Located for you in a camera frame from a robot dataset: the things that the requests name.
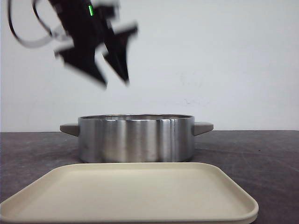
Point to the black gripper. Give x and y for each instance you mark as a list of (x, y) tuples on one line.
[(88, 27)]

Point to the stainless steel steamer pot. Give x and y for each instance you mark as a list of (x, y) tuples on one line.
[(136, 137)]

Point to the cream plastic tray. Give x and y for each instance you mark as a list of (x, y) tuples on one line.
[(132, 193)]

